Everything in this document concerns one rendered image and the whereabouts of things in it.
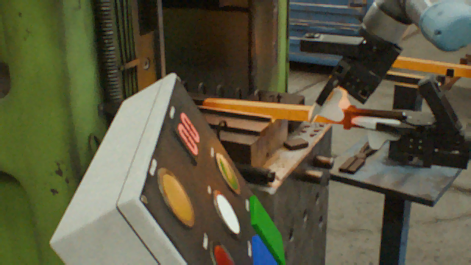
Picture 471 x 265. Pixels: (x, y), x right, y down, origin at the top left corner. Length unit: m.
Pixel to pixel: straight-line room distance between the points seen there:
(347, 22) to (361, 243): 2.54
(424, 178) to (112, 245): 1.20
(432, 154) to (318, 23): 3.89
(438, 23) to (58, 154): 0.59
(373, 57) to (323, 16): 3.85
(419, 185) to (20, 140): 0.97
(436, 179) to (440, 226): 1.33
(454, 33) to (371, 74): 0.20
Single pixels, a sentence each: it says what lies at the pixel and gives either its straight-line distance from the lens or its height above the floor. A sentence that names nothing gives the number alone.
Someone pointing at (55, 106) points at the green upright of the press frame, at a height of 1.13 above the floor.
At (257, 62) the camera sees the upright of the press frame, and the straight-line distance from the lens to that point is 1.46.
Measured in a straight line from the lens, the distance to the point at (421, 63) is 1.59.
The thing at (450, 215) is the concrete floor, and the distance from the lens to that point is 3.01.
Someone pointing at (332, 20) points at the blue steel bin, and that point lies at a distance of 4.92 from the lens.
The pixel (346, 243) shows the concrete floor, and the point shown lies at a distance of 2.68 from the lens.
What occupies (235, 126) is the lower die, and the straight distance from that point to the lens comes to 1.16.
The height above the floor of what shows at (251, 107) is 1.01.
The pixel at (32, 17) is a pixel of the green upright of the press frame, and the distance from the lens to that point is 0.87.
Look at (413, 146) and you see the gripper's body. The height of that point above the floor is 0.98.
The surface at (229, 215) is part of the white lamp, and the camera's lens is 0.64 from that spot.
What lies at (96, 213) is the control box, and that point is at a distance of 0.47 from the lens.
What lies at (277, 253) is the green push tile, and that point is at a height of 1.00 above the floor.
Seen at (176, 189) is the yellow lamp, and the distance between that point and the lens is 0.53.
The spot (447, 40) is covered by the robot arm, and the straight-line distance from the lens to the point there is 0.96.
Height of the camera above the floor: 1.41
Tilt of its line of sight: 22 degrees down
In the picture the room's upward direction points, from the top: 1 degrees counter-clockwise
